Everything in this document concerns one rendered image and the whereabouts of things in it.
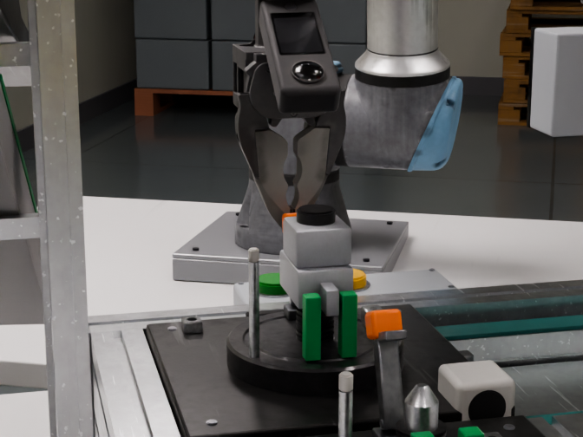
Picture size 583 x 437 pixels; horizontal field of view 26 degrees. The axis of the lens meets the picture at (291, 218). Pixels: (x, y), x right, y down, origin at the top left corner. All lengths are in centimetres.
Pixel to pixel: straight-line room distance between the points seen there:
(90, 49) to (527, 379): 662
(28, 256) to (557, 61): 41
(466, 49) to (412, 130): 699
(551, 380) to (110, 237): 83
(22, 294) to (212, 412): 19
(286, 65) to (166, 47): 666
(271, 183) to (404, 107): 50
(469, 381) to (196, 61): 670
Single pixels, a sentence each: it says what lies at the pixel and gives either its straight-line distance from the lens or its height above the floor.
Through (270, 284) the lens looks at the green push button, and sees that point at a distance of 119.
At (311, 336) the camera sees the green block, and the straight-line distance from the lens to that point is 95.
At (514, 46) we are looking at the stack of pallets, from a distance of 741.
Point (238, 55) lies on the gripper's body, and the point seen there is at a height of 120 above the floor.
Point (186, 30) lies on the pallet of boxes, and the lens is 756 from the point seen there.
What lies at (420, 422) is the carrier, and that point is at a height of 103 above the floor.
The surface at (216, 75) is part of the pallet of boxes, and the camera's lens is 754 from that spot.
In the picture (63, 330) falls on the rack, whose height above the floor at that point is 109.
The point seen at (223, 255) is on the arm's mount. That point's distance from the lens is 156.
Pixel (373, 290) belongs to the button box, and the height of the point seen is 96.
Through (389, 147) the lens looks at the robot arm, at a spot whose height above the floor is 103.
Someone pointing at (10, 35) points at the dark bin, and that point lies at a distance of 88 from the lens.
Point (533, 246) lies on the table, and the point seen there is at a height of 86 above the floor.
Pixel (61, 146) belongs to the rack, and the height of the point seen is 120.
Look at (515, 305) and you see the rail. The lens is 120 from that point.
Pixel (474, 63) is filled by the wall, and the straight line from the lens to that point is 851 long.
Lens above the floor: 133
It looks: 15 degrees down
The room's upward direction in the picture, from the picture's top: straight up
